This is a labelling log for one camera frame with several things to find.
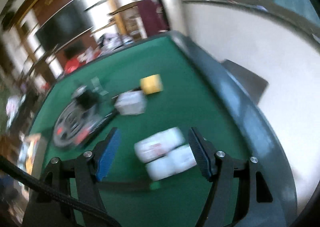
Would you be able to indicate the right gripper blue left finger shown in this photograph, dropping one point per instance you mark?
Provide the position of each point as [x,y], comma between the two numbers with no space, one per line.
[105,152]

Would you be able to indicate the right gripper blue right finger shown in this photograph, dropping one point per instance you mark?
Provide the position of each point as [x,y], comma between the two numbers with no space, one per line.
[204,154]

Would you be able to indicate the white pill bottle green label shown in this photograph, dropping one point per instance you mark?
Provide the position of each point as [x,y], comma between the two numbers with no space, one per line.
[176,161]

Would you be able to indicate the clear bag with pink item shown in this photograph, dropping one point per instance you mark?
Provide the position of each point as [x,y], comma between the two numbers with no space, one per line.
[82,136]

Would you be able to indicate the black pen blue ends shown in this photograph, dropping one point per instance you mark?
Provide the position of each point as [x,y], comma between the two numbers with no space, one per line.
[101,124]

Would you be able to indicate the white pill bottle red label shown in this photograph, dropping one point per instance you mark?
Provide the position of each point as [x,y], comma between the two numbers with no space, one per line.
[159,144]

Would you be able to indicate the small white medicine box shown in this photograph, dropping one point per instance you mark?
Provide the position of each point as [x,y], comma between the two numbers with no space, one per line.
[131,103]

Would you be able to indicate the round grey table control panel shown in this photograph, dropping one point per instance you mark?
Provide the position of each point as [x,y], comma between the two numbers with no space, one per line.
[70,121]

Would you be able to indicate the black cylindrical motor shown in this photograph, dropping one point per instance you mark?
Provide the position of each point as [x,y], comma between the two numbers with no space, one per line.
[85,97]

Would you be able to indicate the cardboard box tray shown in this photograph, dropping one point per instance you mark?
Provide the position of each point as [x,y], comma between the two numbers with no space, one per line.
[27,153]

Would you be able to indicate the yellow tape roll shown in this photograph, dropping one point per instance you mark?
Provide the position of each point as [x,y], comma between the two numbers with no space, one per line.
[151,84]

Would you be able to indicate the pile of clothes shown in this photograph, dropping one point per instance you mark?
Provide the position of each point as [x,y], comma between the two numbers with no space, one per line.
[111,42]

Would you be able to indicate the dark red hanging cloth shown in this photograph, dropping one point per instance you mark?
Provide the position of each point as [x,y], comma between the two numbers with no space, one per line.
[152,19]

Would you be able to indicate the wooden shelf unit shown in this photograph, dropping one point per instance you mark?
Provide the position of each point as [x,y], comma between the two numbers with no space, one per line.
[112,9]

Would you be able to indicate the black wall television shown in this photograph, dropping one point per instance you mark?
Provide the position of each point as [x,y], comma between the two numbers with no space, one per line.
[66,24]

